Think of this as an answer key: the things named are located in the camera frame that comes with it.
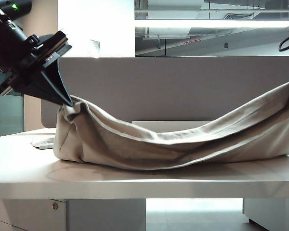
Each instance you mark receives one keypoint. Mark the white ceiling light strip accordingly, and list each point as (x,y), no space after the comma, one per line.
(207,23)

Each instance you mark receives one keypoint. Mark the grey partition bracket plate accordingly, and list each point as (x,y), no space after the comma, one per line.
(168,125)

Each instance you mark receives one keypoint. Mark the red ceiling sign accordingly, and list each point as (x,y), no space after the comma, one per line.
(192,41)

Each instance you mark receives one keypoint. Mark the beige T-shirt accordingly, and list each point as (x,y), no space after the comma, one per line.
(159,144)

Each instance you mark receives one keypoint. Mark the ceiling air vent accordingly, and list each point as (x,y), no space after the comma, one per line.
(236,16)

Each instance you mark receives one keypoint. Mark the white cabinet with caster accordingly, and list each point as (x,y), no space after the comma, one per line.
(272,214)

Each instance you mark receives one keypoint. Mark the dark glass door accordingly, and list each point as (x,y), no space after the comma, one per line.
(9,113)

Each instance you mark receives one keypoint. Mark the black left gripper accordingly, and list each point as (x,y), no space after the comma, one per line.
(38,55)

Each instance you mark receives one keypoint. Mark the round metal drawer lock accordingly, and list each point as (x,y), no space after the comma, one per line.
(54,206)

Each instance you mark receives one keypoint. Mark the white wall notice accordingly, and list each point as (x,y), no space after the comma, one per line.
(95,48)

